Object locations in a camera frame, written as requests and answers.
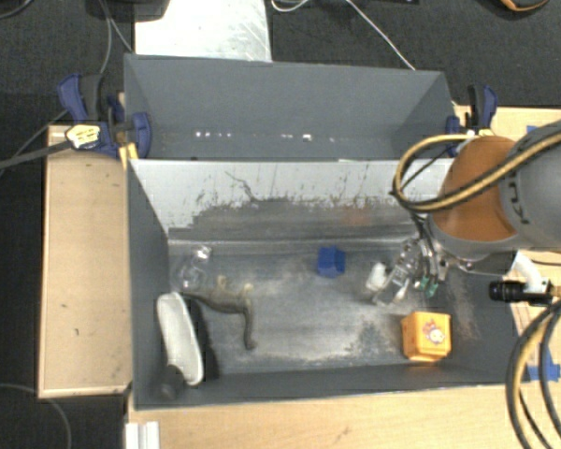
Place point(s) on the grey metal bin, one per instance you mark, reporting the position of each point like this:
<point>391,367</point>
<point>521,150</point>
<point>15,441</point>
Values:
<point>285,307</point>

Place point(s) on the pale wood board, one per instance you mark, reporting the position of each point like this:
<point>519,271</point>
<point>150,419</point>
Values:
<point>86,260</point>

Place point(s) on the clear glass bulb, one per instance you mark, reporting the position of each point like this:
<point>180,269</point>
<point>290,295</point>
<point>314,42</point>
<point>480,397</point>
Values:
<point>191,269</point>

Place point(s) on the blue block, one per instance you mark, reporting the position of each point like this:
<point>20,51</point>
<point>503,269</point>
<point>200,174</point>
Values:
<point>329,261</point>

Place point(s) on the orange printed box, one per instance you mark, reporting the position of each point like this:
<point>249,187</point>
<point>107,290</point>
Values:
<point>425,337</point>

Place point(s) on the grey-brown toy lizard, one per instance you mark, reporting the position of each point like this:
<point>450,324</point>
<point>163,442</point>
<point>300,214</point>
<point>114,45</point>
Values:
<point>236,302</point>

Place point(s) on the black cylinder on white bracket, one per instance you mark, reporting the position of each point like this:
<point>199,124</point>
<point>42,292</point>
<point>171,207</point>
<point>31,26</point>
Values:
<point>507,292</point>

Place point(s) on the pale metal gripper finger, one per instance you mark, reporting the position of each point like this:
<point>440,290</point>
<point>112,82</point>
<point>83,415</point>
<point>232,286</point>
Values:
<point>378,276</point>
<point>392,295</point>

